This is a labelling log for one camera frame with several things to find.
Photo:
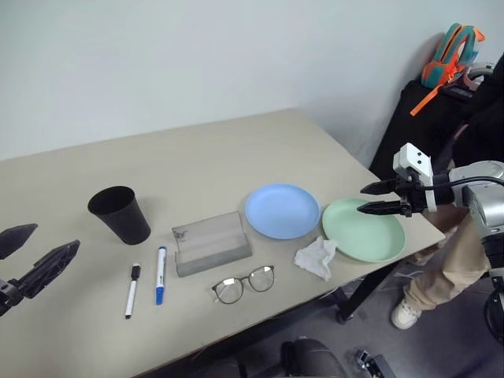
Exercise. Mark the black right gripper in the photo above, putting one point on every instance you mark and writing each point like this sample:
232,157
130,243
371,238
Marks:
415,197

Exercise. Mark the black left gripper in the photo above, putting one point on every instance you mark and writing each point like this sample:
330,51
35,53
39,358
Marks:
8,295

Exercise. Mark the green plate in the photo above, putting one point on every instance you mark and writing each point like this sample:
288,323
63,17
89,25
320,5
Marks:
366,236

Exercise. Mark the white tissue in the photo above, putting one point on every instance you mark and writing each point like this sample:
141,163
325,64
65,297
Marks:
317,258

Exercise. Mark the black-capped white marker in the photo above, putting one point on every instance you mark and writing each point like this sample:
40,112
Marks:
132,295

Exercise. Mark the blue whiteboard marker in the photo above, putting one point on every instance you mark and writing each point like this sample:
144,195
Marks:
160,275

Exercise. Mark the dark-rimmed glasses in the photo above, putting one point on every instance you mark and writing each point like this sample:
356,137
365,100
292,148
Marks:
249,280

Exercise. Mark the grey translucent glasses case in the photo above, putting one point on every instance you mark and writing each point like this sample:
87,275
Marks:
210,248

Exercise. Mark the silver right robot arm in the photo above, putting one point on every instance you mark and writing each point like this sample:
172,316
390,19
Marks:
484,204

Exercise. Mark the person in beige trousers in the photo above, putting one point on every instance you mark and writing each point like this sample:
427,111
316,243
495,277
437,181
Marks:
445,267

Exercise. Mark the black table leg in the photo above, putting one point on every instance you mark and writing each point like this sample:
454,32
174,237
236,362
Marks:
362,291

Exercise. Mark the black plastic cup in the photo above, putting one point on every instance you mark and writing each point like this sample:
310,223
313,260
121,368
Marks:
126,220

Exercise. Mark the blue plate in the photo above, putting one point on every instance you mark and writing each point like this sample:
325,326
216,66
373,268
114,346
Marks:
281,210

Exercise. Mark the flat black device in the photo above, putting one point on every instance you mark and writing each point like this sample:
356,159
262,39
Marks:
456,92

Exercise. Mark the teal and orange backpack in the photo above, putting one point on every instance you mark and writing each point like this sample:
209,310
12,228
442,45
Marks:
445,59

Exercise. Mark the black and metal floor device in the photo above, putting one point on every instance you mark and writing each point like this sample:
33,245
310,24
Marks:
370,362

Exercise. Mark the large dark rounded shape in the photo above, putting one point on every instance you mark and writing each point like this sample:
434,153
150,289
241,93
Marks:
315,358

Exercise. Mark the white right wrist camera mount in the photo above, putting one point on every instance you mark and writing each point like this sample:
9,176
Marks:
411,155

